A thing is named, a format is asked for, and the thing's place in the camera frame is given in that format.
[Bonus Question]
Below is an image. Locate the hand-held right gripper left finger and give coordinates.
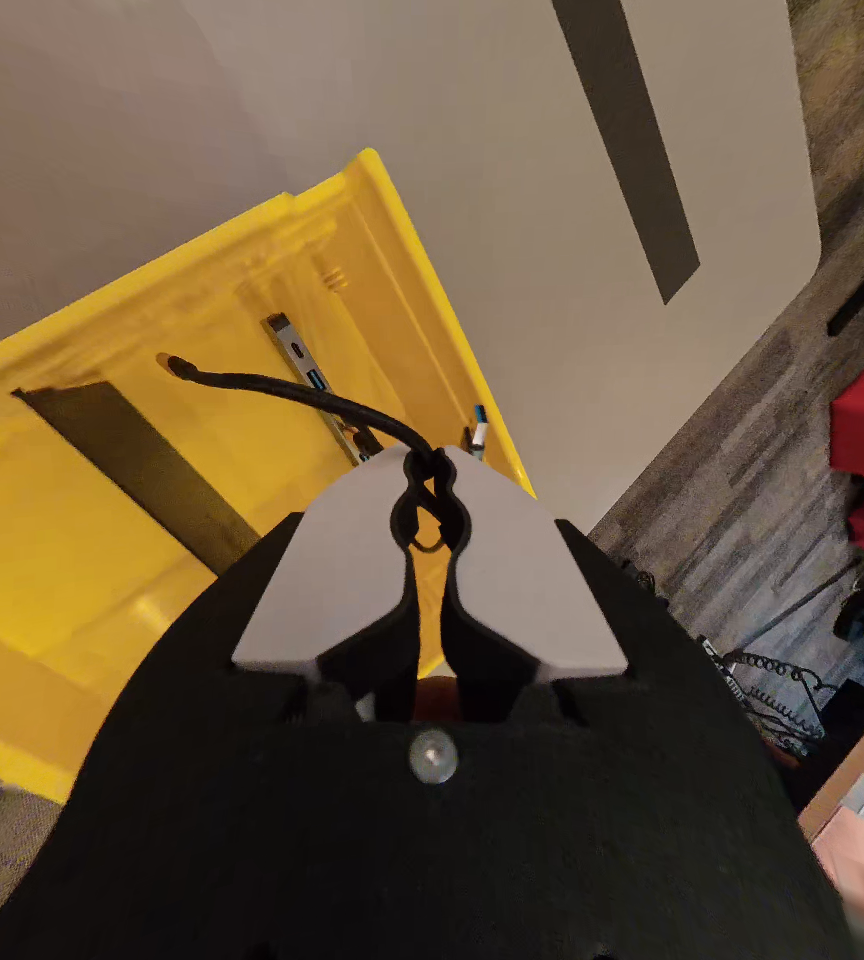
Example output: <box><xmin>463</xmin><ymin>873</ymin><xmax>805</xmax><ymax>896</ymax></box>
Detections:
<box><xmin>231</xmin><ymin>446</ymin><xmax>422</xmax><ymax>684</ymax></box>

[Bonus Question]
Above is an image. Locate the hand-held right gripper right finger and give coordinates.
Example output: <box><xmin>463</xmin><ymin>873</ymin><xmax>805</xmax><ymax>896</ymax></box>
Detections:
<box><xmin>439</xmin><ymin>446</ymin><xmax>632</xmax><ymax>685</ymax></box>

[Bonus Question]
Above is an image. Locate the black usb cable copper plug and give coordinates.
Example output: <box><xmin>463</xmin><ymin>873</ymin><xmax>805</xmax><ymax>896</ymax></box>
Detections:
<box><xmin>156</xmin><ymin>354</ymin><xmax>456</xmax><ymax>554</ymax></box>

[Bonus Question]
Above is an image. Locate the grey usb hub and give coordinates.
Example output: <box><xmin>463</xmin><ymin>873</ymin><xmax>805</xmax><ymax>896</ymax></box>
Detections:
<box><xmin>261</xmin><ymin>312</ymin><xmax>387</xmax><ymax>468</ymax></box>

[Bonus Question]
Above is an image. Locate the yellow plastic bin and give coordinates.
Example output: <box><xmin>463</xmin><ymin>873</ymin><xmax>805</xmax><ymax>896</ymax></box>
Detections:
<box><xmin>0</xmin><ymin>147</ymin><xmax>538</xmax><ymax>805</ymax></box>

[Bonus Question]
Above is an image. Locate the black coiled cable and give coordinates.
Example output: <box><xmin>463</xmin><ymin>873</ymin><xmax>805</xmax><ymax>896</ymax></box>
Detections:
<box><xmin>724</xmin><ymin>651</ymin><xmax>842</xmax><ymax>751</ymax></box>

